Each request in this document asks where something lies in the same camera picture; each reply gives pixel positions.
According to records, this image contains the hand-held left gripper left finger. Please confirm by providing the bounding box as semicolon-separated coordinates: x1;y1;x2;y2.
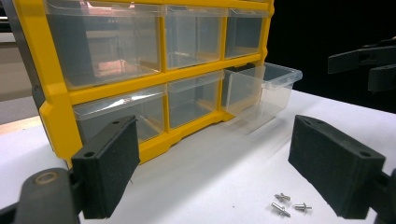
71;115;141;220

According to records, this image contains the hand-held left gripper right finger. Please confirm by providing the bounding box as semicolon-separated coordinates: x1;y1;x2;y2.
287;114;387;220

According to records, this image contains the small silver screw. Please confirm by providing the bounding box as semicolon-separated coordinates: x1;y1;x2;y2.
274;192;291;203
271;202;291;218
292;202;313;214

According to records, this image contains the yellow plastic drawer cabinet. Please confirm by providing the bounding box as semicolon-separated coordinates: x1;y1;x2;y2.
3;0;276;169

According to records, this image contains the large clear plastic drawer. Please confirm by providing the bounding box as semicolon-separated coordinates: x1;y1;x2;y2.
44;0;165;91
72;84;168;146

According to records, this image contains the small clear plastic drawer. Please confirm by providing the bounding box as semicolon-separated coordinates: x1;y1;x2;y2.
164;4;229;70
220;62;304;126
166;70;225;130
224;7;270;61

